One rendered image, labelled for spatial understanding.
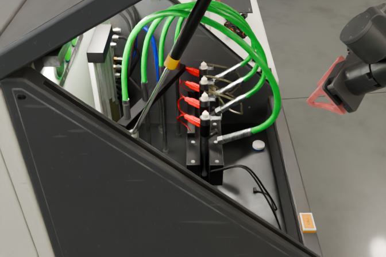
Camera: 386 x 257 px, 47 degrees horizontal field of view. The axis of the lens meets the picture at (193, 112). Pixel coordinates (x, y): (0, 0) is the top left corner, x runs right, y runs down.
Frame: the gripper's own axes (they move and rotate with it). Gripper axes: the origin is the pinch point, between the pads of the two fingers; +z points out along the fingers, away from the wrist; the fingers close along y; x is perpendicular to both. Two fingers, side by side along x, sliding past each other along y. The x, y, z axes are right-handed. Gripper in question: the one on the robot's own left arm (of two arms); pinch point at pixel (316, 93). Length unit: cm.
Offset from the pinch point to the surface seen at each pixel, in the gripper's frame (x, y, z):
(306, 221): 27.0, 8.0, 22.0
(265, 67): -9.2, -0.7, 6.9
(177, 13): -28.9, 1.5, 13.3
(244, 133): 1.2, 4.2, 21.2
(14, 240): -19, 50, 39
